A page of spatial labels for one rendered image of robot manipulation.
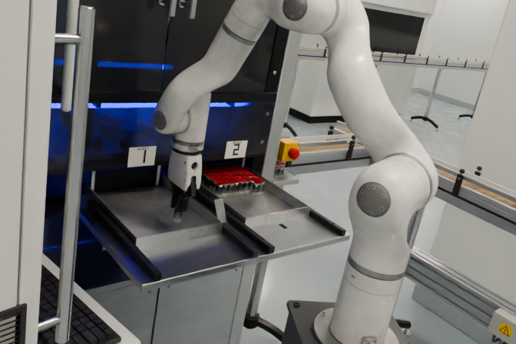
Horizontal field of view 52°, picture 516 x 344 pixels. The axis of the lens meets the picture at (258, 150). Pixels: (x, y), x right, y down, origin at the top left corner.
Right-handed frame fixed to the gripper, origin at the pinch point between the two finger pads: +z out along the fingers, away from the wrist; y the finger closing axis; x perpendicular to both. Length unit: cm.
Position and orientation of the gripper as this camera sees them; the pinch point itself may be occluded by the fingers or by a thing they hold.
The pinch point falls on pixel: (179, 202)
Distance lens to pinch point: 144.7
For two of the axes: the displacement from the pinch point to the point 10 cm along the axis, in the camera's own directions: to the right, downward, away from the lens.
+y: -6.1, -3.4, 7.2
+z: -1.7, 9.4, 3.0
